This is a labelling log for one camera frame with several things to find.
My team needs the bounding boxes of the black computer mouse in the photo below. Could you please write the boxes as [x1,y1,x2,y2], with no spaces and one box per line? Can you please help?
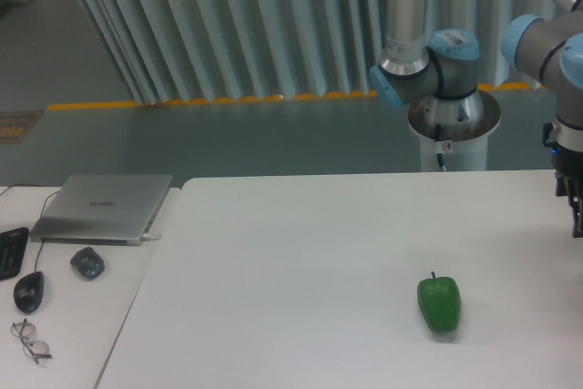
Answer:
[13,271,45,314]

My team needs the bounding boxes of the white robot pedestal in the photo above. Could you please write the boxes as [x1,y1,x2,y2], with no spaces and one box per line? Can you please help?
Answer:
[408,90,501,172]

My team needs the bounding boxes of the thin-framed eyeglasses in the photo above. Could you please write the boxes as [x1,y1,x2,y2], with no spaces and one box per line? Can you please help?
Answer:
[10,319,53,364]

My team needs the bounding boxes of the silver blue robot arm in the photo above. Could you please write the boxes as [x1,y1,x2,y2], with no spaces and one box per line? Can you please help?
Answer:
[369,0,582,237]

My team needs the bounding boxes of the black keyboard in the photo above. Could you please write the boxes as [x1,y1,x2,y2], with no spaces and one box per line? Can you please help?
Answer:
[0,227,29,281]

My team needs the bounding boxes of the green bell pepper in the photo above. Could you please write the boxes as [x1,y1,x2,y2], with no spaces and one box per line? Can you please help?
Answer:
[416,271,461,333]

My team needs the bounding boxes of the black mouse cable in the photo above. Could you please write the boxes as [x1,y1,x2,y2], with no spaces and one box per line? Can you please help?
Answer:
[0,183,63,274]

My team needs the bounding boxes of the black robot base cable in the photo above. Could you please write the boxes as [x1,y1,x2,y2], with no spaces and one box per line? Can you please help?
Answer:
[433,122,450,173]

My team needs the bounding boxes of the silver Huawei laptop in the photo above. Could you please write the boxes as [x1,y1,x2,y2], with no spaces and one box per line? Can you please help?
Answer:
[29,174,172,246]

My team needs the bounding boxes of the black earbud case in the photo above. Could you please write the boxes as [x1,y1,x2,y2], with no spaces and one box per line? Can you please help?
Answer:
[70,247,105,281]

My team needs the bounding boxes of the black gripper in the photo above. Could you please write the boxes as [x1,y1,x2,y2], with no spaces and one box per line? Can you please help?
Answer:
[551,142,582,238]

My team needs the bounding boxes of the white USB plug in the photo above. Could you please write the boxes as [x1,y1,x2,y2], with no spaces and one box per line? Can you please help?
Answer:
[142,234,161,242]

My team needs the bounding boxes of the corrugated white partition screen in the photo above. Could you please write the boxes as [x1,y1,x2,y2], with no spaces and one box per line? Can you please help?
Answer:
[79,0,568,105]

